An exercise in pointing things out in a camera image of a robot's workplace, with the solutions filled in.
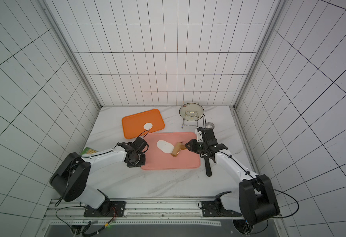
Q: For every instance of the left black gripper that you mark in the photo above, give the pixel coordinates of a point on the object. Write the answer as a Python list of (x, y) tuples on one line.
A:
[(141, 163)]

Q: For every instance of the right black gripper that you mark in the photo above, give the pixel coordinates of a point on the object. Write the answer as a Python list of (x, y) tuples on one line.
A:
[(207, 147)]

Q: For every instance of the wooden rolling pin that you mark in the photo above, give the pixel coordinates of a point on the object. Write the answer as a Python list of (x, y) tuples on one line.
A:
[(177, 148)]

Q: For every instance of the pink plastic tray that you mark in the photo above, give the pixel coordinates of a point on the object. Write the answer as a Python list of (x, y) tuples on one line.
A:
[(158, 160)]

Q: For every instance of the white dough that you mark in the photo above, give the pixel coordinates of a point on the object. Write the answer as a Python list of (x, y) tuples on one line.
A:
[(165, 146), (148, 126)]

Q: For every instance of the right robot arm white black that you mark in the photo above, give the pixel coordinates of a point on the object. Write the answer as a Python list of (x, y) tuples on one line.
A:
[(254, 198)]

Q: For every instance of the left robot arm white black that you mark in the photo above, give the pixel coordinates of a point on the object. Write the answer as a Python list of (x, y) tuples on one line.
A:
[(70, 178)]

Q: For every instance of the white dough on orange tray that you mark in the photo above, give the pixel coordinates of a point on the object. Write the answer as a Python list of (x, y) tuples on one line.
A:
[(148, 126)]

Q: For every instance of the orange plastic tray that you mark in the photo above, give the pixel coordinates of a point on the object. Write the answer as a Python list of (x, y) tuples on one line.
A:
[(133, 124)]

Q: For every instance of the green yellow packet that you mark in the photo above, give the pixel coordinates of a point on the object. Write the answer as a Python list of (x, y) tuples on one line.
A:
[(88, 151)]

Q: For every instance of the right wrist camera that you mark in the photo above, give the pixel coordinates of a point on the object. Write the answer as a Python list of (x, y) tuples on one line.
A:
[(198, 132)]

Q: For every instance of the metal wire lid rack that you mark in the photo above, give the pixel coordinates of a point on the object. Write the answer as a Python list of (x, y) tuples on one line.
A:
[(189, 118)]

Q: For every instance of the metal spatula black handle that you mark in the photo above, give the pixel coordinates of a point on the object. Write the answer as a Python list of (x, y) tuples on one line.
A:
[(207, 167)]

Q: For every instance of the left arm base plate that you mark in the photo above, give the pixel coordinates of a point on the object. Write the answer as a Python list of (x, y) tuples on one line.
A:
[(107, 209)]

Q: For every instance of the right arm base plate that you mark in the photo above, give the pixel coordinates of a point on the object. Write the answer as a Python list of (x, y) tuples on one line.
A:
[(215, 209)]

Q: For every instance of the aluminium mounting rail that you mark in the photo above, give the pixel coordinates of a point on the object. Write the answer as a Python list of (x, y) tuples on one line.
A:
[(148, 210)]

